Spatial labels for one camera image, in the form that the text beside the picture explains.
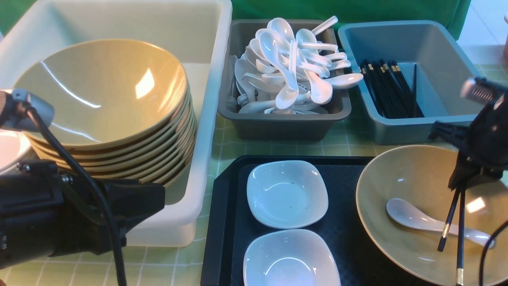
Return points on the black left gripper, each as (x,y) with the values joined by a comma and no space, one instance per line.
(48,213)

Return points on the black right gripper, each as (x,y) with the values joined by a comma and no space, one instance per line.
(482,145)

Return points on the tan noodle bowl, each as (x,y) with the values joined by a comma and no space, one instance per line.
(419,174)

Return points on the white ceramic soup spoon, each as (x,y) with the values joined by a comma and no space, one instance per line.
(410,216)

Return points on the black chopstick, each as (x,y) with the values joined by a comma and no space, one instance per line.
(461,238)
(448,222)

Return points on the white square dish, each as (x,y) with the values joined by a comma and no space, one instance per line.
(296,257)
(287,194)

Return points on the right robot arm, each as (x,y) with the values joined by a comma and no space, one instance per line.
(481,90)

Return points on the top tan stacked bowl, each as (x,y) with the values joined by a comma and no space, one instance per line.
(106,92)

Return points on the top white stacked dish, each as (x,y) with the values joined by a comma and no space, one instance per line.
(14,147)

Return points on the blue chopstick bin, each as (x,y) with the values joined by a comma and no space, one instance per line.
(442,65)

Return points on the bundle of black chopsticks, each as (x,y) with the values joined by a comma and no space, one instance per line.
(394,96)

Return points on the black serving tray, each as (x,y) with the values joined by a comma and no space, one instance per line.
(232,227)

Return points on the green backdrop cloth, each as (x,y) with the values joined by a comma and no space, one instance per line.
(450,14)

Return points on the pile of white spoons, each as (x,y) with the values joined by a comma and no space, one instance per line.
(282,71)

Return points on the grey spoon bin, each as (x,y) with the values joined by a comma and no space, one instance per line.
(277,127)

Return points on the large white plastic tub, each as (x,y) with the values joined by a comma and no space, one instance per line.
(195,31)

